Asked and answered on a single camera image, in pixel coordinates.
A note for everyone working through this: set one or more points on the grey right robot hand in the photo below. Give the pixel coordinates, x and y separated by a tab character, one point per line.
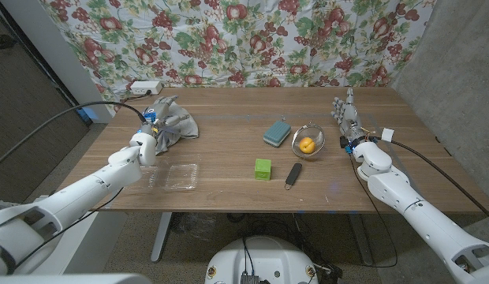
351	118

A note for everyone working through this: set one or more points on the teal ribbed sponge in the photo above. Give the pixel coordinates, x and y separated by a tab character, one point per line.
277	133

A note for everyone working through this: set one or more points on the blue plastic piece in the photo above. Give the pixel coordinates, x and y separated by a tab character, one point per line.
88	115

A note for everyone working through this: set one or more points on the clear glass bowl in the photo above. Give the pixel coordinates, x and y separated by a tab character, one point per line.
318	133

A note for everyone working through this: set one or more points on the clear plastic bag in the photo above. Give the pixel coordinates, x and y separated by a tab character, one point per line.
197	225

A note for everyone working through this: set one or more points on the orange fruit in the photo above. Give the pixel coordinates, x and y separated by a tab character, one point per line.
307	145

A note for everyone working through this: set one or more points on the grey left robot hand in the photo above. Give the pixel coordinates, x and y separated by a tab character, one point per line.
155	114

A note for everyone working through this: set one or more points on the white floor platform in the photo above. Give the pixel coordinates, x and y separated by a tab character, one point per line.
102	244

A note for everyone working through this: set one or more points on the grey shirt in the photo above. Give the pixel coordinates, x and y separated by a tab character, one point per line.
187	128

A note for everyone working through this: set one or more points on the floral fruit print backdrop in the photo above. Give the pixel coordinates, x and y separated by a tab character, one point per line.
268	39

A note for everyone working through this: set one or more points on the clear plastic clamshell container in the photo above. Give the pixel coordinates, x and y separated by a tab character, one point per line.
183	177

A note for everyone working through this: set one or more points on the black key fob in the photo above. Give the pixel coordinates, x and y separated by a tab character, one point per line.
293	173

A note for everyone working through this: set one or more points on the green sticky note block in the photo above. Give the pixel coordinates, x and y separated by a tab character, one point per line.
263	169

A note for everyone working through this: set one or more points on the white power strip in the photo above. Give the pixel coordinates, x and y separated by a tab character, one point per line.
144	87

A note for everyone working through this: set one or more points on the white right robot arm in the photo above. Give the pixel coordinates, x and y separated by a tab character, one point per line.
422	217

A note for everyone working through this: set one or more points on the white table leg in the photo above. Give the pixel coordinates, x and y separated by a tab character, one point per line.
161	236
363	244

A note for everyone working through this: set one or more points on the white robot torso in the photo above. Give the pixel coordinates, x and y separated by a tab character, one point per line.
264	260

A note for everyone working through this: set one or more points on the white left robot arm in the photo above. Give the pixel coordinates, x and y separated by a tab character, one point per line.
83	193

